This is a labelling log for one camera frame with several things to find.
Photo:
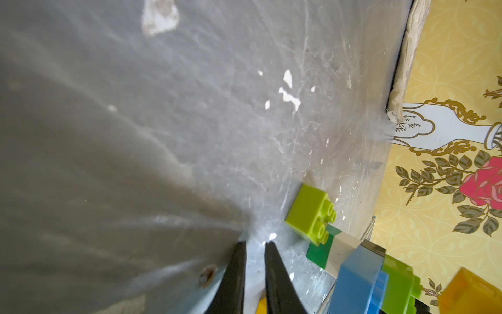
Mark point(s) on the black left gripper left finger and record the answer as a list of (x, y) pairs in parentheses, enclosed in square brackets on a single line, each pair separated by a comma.
[(229, 297)]

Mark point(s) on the large blue lego brick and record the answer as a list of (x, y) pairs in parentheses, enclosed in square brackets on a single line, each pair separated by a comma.
[(361, 285)]

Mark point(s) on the dark green lego brick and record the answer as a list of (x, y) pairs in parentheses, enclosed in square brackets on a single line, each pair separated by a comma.
[(320, 254)]

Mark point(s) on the black lego brick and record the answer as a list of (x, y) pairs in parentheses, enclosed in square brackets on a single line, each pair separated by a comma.
[(377, 249)]

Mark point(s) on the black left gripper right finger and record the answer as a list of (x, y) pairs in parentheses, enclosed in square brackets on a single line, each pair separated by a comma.
[(280, 293)]

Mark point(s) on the small green lego brick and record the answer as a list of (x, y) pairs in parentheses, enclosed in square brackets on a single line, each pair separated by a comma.
[(403, 287)]

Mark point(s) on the lime green lego brick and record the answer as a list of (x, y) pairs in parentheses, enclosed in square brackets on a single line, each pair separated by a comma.
[(311, 213)]

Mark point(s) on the yellow lego brick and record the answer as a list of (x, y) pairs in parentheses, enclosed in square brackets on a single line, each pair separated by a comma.
[(262, 306)]

